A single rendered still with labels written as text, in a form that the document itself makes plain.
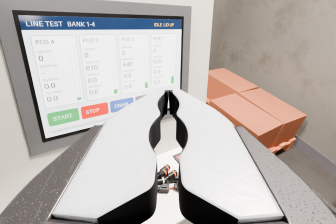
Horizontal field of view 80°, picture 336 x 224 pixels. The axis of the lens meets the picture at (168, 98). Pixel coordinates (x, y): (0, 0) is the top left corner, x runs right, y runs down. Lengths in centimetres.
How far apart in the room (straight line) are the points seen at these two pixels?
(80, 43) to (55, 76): 9
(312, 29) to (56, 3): 248
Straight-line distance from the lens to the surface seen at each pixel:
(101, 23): 53
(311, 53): 268
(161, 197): 64
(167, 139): 72
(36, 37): 51
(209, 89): 278
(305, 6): 277
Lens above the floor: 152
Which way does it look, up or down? 31 degrees down
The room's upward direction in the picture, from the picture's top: 9 degrees clockwise
